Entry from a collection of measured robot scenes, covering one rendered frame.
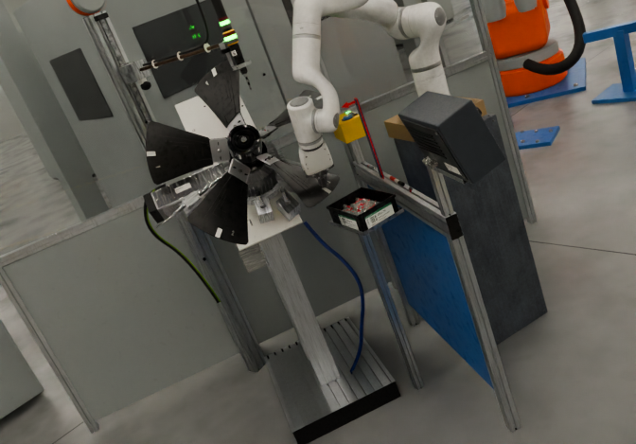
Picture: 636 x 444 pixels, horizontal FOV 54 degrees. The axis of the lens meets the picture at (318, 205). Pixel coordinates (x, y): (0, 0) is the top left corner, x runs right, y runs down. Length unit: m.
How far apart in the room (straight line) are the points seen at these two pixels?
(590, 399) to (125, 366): 2.10
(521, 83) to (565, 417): 3.92
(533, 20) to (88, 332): 4.33
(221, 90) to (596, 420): 1.74
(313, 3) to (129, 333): 1.89
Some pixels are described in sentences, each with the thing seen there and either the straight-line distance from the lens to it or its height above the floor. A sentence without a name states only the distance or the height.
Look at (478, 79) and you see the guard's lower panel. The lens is 3.37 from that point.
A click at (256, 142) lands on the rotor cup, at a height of 1.20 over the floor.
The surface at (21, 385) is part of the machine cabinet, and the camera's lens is 4.04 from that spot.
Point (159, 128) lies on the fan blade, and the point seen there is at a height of 1.35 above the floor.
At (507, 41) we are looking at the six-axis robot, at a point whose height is 0.53.
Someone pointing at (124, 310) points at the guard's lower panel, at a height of 0.52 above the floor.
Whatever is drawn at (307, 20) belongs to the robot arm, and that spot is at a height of 1.53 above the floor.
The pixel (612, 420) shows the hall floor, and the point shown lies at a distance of 2.43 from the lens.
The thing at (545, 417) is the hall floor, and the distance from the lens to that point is 2.47.
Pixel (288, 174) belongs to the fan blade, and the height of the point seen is 1.07.
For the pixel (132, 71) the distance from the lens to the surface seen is 2.68.
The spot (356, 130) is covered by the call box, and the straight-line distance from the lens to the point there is 2.60.
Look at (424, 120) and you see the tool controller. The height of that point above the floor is 1.23.
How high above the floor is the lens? 1.67
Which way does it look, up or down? 20 degrees down
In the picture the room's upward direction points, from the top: 21 degrees counter-clockwise
